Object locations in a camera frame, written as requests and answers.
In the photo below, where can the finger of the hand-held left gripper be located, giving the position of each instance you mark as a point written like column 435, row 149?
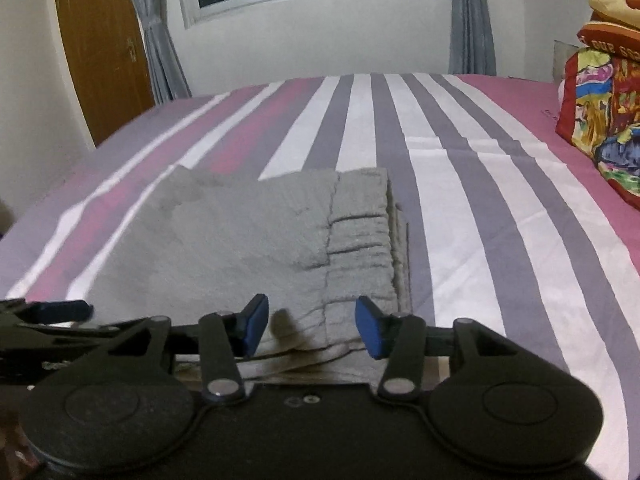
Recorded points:
column 60, row 310
column 55, row 334

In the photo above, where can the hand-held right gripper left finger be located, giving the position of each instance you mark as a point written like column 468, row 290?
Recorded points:
column 254, row 324

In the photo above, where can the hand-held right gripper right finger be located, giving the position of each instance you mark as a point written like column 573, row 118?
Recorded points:
column 369, row 327

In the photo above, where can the grey pants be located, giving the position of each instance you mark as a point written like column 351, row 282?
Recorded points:
column 240, row 240

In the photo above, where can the striped pink bed sheet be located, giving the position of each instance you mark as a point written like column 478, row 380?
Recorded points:
column 475, row 220

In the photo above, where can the wooden door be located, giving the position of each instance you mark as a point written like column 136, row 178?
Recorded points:
column 100, row 50

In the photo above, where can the grey curtain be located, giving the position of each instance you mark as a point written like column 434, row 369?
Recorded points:
column 157, row 50
column 470, row 25

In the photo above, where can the colourful printed blanket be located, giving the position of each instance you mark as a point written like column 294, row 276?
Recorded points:
column 607, row 100

